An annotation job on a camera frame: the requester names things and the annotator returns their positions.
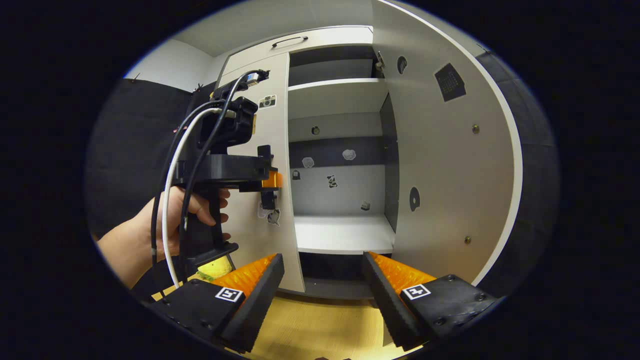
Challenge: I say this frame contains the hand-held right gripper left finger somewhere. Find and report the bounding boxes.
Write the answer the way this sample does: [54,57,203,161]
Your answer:
[150,252,286,353]

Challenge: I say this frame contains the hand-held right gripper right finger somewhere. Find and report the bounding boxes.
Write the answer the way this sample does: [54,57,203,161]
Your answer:
[362,251,501,351]

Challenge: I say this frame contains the white shoe cabinet door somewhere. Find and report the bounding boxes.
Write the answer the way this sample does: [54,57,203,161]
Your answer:
[216,51,306,293]
[371,0,524,287]

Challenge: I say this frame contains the white double-door shoe cabinet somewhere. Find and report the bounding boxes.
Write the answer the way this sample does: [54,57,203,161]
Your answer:
[215,0,524,301]

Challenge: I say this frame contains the white cabinet shelf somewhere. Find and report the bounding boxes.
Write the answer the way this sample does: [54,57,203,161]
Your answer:
[288,78,390,120]
[294,215,396,255]

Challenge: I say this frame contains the yellow plush toy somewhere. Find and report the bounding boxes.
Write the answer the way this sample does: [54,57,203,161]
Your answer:
[197,257,233,282]

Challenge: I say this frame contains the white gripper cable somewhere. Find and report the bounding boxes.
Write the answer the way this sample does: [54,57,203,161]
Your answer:
[161,107,237,288]

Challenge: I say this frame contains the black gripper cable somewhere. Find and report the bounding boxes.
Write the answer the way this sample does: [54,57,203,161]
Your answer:
[150,69,271,293]

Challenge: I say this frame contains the black top panel handle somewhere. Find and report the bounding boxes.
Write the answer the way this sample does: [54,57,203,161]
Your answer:
[271,36,309,49]

